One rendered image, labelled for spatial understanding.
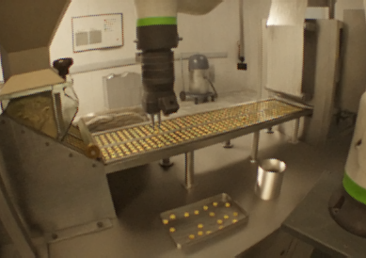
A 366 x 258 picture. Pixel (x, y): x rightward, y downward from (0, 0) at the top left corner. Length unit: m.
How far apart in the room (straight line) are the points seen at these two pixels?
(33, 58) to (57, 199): 0.32
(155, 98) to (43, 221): 0.41
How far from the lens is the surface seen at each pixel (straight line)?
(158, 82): 0.51
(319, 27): 1.01
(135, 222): 0.62
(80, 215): 0.61
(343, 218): 0.47
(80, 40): 4.29
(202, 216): 0.62
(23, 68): 0.54
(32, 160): 0.53
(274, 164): 0.72
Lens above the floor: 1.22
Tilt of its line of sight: 21 degrees down
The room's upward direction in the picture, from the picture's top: 1 degrees counter-clockwise
